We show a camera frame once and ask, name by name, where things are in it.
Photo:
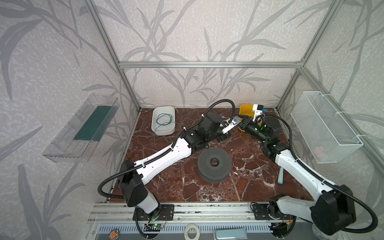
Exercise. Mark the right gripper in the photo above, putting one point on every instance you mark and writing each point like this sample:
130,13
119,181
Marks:
244,124

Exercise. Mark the grey perforated spool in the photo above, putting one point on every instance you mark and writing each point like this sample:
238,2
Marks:
214,165

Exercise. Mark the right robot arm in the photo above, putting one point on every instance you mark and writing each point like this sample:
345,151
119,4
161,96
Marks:
332,208

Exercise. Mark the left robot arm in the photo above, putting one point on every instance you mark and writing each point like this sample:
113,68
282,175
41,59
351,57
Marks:
135,176

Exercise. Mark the yellow plastic bin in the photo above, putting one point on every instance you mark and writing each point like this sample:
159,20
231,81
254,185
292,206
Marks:
246,110

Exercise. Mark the white plastic bin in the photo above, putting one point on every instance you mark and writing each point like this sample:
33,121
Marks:
163,121

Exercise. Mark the light blue spatula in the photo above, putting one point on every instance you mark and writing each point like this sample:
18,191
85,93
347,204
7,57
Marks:
281,176

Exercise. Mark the light blue box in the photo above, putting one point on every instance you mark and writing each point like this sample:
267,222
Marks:
232,234

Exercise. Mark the white tape roll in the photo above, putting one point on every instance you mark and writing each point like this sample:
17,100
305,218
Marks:
192,232

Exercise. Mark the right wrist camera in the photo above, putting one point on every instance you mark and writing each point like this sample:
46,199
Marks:
258,110

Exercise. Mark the white wire basket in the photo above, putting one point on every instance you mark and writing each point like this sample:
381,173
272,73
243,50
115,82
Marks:
327,134

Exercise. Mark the aluminium mounting rail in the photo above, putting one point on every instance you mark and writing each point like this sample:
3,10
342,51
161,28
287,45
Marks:
184,212

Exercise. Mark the clear wall shelf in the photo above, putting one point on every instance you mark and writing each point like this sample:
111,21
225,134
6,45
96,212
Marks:
79,138

